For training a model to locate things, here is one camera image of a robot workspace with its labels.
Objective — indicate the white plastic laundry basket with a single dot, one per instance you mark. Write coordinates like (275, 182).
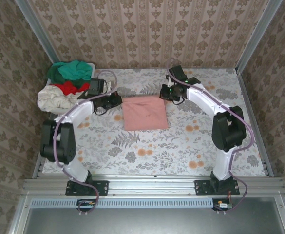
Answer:
(92, 70)

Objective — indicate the pink printed t-shirt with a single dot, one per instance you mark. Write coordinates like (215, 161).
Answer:
(144, 113)

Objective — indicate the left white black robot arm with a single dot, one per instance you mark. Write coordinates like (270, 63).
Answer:
(75, 117)

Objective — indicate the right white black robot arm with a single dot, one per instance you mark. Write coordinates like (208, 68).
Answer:
(220, 165)

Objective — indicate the red t-shirt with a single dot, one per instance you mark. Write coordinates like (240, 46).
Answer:
(68, 87)

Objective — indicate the cream t-shirt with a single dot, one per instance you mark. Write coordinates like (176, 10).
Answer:
(52, 97)

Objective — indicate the dark green t-shirt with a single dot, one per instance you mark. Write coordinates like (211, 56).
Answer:
(53, 75)

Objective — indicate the floral table cover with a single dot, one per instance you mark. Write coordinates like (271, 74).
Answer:
(157, 151)

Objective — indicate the small circuit board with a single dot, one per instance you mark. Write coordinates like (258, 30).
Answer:
(86, 203)
(223, 205)

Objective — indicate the grey metal panel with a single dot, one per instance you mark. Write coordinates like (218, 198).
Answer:
(152, 220)

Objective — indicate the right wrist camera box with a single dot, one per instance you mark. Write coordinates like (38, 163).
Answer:
(168, 80)

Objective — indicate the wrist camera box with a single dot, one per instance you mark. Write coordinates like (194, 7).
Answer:
(108, 85)
(168, 80)

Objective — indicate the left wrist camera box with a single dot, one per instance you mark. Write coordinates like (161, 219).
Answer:
(108, 85)

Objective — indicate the aluminium table side rail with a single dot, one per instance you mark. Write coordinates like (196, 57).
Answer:
(38, 165)
(250, 109)

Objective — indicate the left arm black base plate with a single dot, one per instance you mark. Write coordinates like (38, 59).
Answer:
(100, 189)

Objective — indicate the aluminium frame post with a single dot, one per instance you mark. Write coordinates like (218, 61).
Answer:
(43, 41)
(256, 36)

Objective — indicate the aluminium mounting rail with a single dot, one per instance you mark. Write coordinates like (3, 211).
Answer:
(152, 185)

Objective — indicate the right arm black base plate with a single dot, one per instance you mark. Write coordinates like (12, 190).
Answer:
(202, 189)

